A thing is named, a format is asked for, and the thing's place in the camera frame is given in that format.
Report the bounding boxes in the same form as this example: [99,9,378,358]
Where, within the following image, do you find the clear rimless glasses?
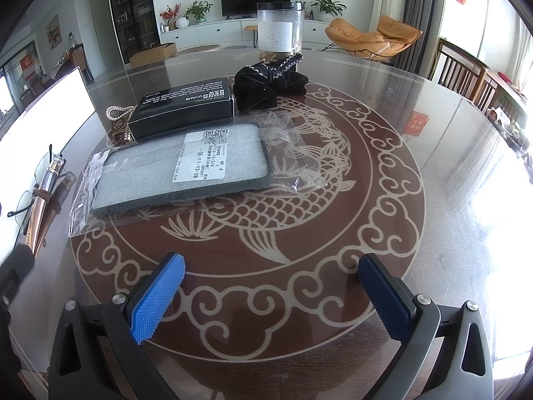
[6,144,55,232]

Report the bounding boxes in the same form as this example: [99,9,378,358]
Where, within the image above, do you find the round brown patterned desktop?
[0,46,533,400]

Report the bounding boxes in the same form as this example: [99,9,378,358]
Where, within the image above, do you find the white television cabinet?
[160,19,334,48]

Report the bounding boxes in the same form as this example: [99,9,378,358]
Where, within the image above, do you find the clear jar with black lid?
[256,2,304,61]

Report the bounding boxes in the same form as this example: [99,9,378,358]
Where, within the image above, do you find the grey curtain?
[402,0,448,73]

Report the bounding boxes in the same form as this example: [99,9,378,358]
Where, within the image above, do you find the pearl hair clip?
[106,105,136,146]

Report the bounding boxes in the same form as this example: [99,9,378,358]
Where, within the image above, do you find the orange lounge chair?
[325,14,423,57]

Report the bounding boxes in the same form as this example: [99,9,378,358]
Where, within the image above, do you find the broad-leaf potted plant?
[310,0,347,21]

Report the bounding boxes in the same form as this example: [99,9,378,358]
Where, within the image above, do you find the red flower arrangement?
[159,5,183,30]

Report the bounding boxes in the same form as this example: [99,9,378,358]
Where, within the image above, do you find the dark display cabinet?
[107,0,161,65]

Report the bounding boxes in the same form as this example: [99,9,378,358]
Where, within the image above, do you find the framed landscape painting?
[46,14,63,48]

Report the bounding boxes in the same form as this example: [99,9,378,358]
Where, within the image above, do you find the black cardboard box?
[127,76,237,140]

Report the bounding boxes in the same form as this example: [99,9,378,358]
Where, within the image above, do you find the wooden dining chair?
[470,64,506,113]
[437,37,486,92]

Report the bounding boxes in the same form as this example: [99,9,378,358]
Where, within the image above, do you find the bushy green potted plant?
[185,1,213,23]

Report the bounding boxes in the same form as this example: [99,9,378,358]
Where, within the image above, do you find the grey phone case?
[69,110,329,238]

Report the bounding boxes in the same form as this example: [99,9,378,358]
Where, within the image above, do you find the black velvet hair claw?
[233,52,309,113]

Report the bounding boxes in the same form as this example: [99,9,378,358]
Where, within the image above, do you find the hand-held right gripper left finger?
[49,252,186,400]

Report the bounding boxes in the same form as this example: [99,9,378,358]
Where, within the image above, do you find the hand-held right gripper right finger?
[357,253,494,400]

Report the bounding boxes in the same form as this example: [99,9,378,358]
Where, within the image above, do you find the gold cosmetic tube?
[25,171,78,251]

